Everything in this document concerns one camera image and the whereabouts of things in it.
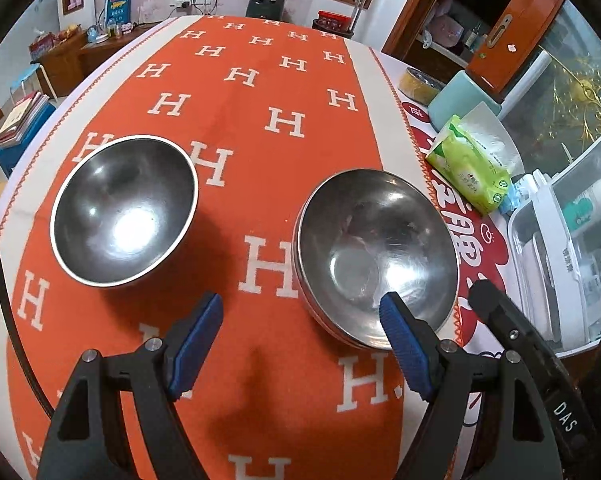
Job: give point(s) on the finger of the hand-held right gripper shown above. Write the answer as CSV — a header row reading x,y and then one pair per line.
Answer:
x,y
505,317

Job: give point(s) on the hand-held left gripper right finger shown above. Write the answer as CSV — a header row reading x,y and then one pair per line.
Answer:
x,y
405,345

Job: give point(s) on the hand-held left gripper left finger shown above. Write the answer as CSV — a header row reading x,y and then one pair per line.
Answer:
x,y
195,345

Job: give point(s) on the green steel bowl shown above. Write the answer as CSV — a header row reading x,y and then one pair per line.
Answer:
x,y
125,210

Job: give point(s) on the white box with clear lid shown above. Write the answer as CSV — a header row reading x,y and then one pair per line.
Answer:
x,y
560,240

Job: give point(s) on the white red printed tablecloth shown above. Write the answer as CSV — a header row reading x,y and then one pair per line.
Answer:
x,y
445,232

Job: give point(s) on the light blue packet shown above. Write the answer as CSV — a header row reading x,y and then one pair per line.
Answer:
x,y
517,197

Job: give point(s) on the green tissue pack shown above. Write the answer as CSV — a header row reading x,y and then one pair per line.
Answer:
x,y
473,180

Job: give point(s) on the white tissue pack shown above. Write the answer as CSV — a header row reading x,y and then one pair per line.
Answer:
x,y
495,135

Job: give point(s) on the teal container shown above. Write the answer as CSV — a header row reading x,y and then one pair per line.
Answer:
x,y
460,100

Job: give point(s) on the yellow round tin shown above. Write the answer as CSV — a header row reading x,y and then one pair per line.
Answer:
x,y
419,85

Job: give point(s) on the orange patterned blanket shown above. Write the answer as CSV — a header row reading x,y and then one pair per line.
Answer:
x,y
260,90

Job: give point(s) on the stack of books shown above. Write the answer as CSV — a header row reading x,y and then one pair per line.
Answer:
x,y
23,117

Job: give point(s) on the orange wooden cabinet door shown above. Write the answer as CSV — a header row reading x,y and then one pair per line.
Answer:
x,y
515,25

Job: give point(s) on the wooden cabinet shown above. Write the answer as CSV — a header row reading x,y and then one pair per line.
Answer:
x,y
65,62

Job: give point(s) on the white stool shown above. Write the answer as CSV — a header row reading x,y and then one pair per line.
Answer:
x,y
30,77

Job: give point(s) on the red tray of jars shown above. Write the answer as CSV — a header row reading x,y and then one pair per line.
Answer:
x,y
333,21

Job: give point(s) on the black heater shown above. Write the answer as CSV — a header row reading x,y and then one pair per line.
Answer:
x,y
265,5

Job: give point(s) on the blue poster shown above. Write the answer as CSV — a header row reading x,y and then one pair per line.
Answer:
x,y
119,5

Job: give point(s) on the wall power outlet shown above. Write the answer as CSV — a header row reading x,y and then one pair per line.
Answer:
x,y
193,1

